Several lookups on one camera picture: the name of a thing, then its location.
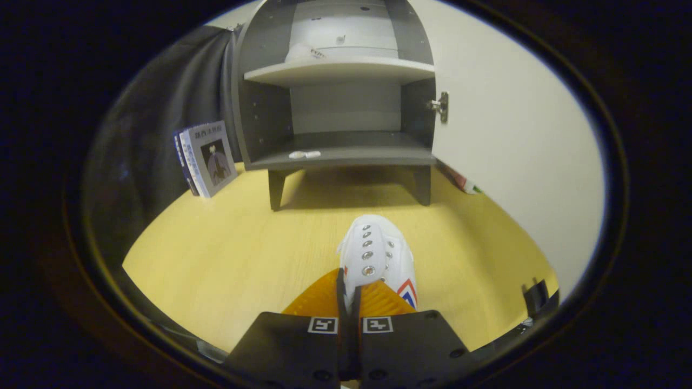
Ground white shoe cabinet door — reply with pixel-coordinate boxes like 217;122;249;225
408;0;606;303

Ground grey cover book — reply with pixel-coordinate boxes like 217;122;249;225
184;120;237;198

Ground red green striped object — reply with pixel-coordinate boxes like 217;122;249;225
437;161;485;195

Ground grey shoe cabinet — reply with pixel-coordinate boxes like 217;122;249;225
231;0;449;211

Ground blue spine book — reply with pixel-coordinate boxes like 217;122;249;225
173;130;201;196

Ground black table clamp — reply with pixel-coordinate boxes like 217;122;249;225
522;278;560;325

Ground white shoe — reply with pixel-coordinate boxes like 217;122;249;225
285;43;328;62
337;215;418;311

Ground black backdrop cloth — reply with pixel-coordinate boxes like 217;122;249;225
84;24;244;271

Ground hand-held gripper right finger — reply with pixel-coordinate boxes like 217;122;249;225
351;281;471;389

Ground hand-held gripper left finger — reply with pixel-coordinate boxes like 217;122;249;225
224;269;347;389

